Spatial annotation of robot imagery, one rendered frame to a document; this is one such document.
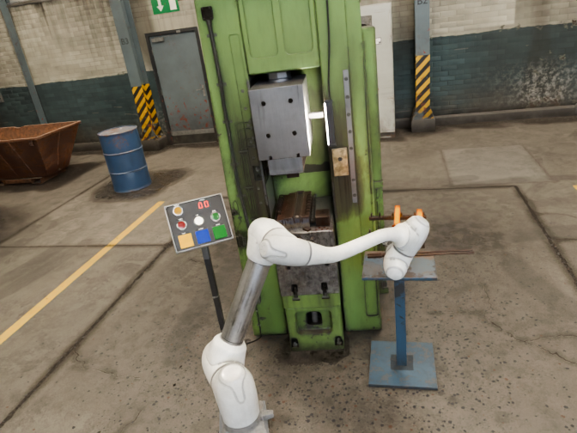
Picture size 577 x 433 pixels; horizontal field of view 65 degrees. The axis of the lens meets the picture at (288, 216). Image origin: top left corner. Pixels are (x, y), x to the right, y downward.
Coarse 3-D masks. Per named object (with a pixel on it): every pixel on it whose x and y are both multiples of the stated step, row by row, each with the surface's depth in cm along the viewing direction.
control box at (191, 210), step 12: (180, 204) 263; (192, 204) 265; (216, 204) 268; (168, 216) 261; (180, 216) 262; (192, 216) 264; (204, 216) 265; (192, 228) 263; (204, 228) 264; (228, 228) 268; (192, 240) 262; (216, 240) 265; (228, 240) 273; (180, 252) 259
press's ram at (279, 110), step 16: (288, 80) 264; (304, 80) 260; (256, 96) 247; (272, 96) 247; (288, 96) 246; (304, 96) 249; (256, 112) 251; (272, 112) 250; (288, 112) 249; (304, 112) 249; (320, 112) 268; (256, 128) 255; (272, 128) 254; (288, 128) 253; (304, 128) 252; (272, 144) 258; (288, 144) 257; (304, 144) 256
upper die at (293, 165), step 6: (270, 156) 267; (300, 156) 260; (270, 162) 262; (276, 162) 262; (282, 162) 262; (288, 162) 261; (294, 162) 261; (300, 162) 261; (270, 168) 264; (276, 168) 264; (282, 168) 263; (288, 168) 263; (294, 168) 263; (300, 168) 262; (270, 174) 265; (276, 174) 265
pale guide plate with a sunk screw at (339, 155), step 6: (336, 150) 269; (342, 150) 268; (336, 156) 270; (342, 156) 270; (336, 162) 272; (342, 162) 271; (336, 168) 273; (342, 168) 273; (348, 168) 273; (336, 174) 275; (342, 174) 274; (348, 174) 274
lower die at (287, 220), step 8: (296, 192) 310; (304, 192) 311; (288, 200) 302; (304, 200) 298; (280, 208) 294; (288, 208) 290; (304, 208) 286; (280, 216) 282; (288, 216) 277; (304, 216) 275; (288, 224) 278; (296, 224) 277; (304, 224) 277
